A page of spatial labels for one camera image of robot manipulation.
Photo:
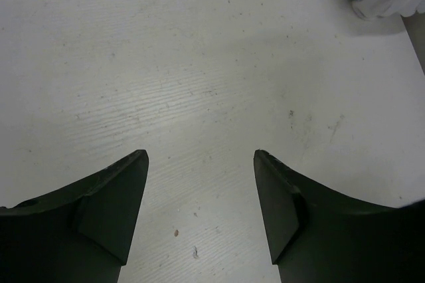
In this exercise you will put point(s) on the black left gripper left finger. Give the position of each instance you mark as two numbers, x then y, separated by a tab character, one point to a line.
81	232

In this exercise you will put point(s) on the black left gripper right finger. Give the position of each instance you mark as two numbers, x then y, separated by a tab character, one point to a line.
316	234

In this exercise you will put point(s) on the white tank top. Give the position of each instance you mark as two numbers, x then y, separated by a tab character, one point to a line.
374	9

